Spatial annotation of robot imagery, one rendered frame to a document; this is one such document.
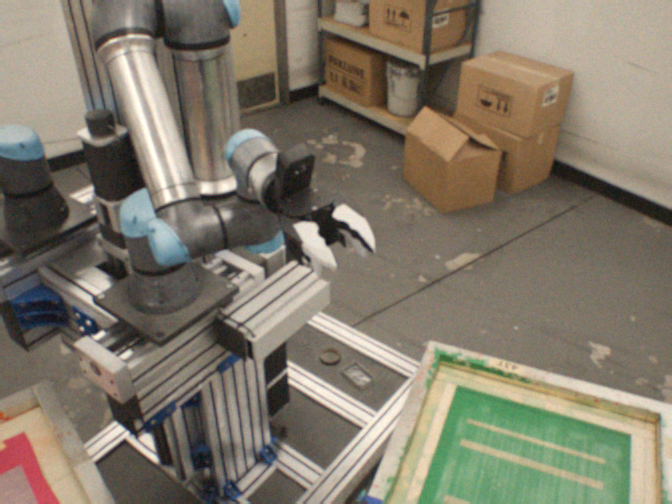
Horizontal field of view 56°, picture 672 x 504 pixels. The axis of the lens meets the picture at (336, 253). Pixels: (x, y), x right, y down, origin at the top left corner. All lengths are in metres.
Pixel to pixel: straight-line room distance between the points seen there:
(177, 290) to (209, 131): 0.34
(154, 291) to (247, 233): 0.37
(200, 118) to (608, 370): 2.42
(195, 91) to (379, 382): 1.69
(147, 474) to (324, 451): 0.62
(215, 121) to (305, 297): 0.50
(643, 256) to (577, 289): 0.56
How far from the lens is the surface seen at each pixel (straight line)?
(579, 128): 4.48
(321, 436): 2.42
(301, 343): 2.75
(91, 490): 1.43
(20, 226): 1.71
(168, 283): 1.31
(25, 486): 1.54
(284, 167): 0.79
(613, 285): 3.70
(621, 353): 3.29
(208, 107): 1.19
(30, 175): 1.65
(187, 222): 0.98
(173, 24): 1.12
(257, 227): 1.01
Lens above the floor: 2.11
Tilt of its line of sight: 36 degrees down
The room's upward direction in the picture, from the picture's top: straight up
